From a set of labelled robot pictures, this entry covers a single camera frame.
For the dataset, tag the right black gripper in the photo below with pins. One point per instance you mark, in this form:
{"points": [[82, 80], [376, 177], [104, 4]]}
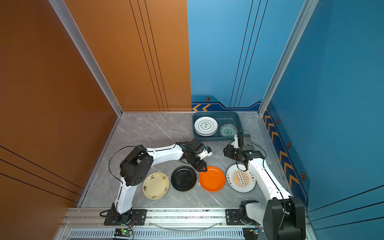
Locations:
{"points": [[228, 152]]}

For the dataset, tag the black plate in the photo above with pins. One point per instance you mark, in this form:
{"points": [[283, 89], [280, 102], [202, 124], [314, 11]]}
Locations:
{"points": [[183, 178]]}

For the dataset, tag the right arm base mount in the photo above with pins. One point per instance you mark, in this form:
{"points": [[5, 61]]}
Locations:
{"points": [[233, 217]]}

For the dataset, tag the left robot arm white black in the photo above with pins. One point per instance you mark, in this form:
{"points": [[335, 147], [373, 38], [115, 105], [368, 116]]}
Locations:
{"points": [[135, 167]]}

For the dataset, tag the right circuit board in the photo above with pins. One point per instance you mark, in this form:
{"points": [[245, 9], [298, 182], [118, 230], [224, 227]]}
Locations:
{"points": [[252, 233]]}

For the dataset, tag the cream yellow plate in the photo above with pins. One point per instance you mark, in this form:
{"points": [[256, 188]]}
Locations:
{"points": [[156, 185]]}

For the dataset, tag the left aluminium corner post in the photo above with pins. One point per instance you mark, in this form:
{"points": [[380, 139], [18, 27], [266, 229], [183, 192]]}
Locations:
{"points": [[75, 34]]}

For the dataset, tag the sunburst plate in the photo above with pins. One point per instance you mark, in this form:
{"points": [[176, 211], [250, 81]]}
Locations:
{"points": [[239, 179]]}

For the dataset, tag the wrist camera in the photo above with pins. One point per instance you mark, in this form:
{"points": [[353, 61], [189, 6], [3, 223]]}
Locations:
{"points": [[235, 143], [207, 151]]}

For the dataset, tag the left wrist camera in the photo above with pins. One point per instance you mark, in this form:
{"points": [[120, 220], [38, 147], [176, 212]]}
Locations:
{"points": [[207, 151]]}

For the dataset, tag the white plate quatrefoil motif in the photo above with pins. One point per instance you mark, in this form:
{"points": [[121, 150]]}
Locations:
{"points": [[206, 126]]}

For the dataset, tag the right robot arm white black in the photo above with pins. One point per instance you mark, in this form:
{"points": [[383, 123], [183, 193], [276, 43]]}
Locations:
{"points": [[284, 216]]}

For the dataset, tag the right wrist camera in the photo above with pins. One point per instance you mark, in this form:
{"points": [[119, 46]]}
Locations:
{"points": [[235, 143]]}

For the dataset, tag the left circuit board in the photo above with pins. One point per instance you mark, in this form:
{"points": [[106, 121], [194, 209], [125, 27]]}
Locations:
{"points": [[123, 234]]}

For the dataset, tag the teal plastic bin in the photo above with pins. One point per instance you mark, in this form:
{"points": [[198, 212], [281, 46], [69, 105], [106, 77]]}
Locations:
{"points": [[226, 117]]}

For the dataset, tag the aluminium rail frame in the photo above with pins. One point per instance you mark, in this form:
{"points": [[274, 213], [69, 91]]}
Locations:
{"points": [[207, 223]]}

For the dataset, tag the circuit board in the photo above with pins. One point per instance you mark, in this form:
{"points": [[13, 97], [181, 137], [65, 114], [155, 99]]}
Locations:
{"points": [[252, 233], [123, 234]]}

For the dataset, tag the right aluminium corner post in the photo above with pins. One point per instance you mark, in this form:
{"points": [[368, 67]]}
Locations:
{"points": [[295, 36]]}

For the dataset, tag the orange plate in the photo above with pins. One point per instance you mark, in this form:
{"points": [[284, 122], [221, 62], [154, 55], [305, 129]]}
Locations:
{"points": [[213, 180]]}

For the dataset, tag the aluminium corner post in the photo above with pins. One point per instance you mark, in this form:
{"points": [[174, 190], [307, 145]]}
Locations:
{"points": [[295, 36], [75, 34]]}

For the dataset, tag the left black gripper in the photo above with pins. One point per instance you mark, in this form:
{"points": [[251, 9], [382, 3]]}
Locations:
{"points": [[200, 167]]}

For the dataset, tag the teal patterned plate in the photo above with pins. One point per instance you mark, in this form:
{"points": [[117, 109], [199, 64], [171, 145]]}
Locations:
{"points": [[228, 130]]}

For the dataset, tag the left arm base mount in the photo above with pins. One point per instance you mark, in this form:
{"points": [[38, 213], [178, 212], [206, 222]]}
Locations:
{"points": [[135, 217]]}

